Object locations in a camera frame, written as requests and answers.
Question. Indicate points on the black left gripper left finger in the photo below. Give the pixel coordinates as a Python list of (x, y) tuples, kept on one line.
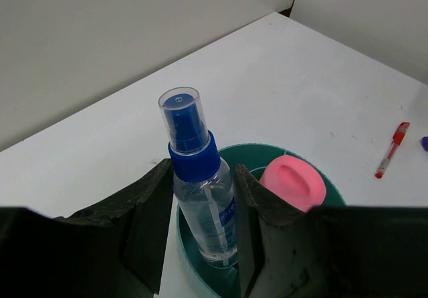
[(114, 248)]

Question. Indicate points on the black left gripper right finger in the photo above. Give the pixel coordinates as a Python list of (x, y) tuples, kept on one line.
[(330, 251)]

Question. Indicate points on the pink bottle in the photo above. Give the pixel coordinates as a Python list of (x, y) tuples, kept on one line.
[(294, 181)]

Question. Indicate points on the blue cap spray bottle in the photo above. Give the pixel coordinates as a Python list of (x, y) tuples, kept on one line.
[(202, 180)]

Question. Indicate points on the teal round organizer container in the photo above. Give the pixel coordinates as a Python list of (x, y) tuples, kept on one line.
[(207, 271)]

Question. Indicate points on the red gel pen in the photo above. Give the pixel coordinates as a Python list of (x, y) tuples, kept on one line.
[(397, 138)]

